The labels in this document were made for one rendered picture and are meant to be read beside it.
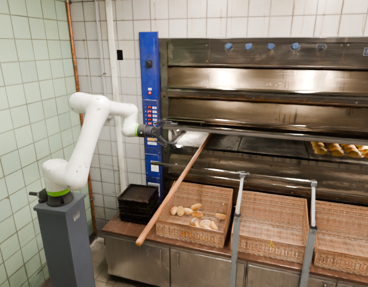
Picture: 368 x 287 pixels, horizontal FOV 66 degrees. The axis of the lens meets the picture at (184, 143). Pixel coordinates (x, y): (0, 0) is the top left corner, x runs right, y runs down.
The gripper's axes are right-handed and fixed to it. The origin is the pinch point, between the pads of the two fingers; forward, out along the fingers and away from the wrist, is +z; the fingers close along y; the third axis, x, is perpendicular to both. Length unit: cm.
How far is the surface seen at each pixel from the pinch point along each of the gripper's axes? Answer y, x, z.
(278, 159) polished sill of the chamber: 32, -55, 70
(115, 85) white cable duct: -23, -53, -74
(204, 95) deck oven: -17, -55, 7
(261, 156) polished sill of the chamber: 31, -55, 57
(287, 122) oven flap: 0, -53, 74
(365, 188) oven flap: 48, -55, 136
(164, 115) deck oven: 2, -55, -29
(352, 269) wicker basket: 87, -6, 123
